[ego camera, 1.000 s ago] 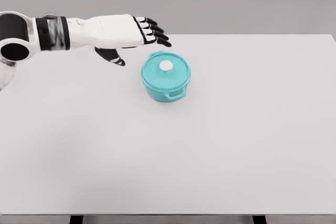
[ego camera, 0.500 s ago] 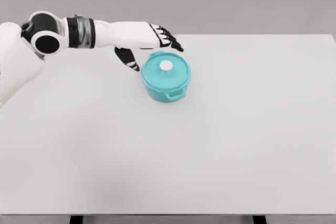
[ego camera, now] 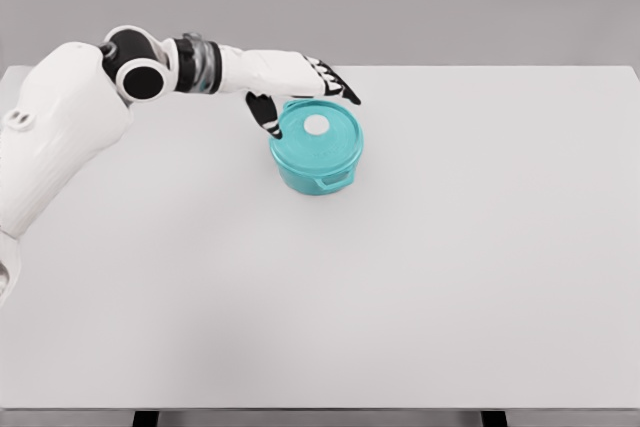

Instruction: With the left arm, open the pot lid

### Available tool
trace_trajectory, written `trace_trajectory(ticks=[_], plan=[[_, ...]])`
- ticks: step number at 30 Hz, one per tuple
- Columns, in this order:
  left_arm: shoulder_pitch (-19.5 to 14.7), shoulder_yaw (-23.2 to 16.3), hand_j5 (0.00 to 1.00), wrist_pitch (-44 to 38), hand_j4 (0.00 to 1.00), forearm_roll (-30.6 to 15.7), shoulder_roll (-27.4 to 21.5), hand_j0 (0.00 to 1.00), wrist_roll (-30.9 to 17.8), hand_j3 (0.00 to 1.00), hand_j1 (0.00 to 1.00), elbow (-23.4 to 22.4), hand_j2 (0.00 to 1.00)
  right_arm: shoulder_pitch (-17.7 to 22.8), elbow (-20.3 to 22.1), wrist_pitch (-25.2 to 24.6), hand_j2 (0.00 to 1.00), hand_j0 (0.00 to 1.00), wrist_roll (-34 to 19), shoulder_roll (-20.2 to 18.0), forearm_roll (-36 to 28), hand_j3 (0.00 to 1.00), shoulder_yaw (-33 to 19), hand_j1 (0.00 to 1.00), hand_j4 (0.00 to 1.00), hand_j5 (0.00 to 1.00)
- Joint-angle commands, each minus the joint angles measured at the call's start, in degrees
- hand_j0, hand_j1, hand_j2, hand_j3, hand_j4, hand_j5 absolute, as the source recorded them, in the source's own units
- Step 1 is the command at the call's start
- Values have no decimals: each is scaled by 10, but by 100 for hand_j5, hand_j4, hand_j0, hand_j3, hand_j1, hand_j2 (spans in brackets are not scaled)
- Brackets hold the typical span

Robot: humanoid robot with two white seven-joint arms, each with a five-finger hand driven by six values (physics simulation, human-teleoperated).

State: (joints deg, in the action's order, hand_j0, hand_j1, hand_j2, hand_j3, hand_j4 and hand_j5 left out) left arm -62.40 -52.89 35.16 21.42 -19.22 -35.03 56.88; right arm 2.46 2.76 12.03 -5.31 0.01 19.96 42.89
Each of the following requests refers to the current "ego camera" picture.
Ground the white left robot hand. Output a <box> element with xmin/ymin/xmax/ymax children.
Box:
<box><xmin>243</xmin><ymin>49</ymin><xmax>362</xmax><ymax>141</ymax></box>

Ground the teal pot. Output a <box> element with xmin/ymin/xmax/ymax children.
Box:
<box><xmin>270</xmin><ymin>99</ymin><xmax>365</xmax><ymax>197</ymax></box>

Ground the teal pot lid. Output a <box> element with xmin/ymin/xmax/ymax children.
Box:
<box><xmin>269</xmin><ymin>99</ymin><xmax>364</xmax><ymax>167</ymax></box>

